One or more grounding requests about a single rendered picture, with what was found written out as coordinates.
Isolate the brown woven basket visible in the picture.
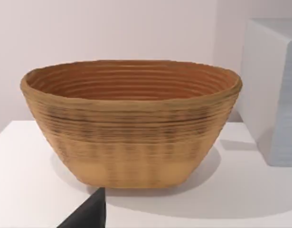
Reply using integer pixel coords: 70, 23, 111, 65
20, 59, 244, 190

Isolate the pale grey box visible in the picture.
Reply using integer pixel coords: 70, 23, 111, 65
238, 17, 292, 168

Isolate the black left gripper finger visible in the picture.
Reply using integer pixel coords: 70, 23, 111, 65
56, 187, 106, 228

